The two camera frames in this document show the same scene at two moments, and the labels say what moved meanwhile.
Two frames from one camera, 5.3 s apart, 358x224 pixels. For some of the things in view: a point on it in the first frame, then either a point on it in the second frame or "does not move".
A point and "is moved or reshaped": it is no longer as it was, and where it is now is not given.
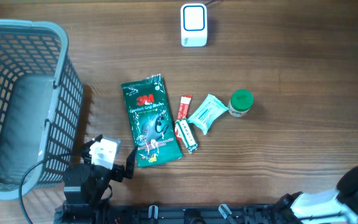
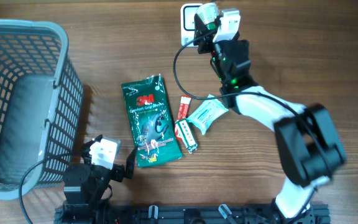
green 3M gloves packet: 151,119 does not move
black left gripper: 118,170 does not move
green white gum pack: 183,129 does not move
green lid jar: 240,102 is moved or reshaped
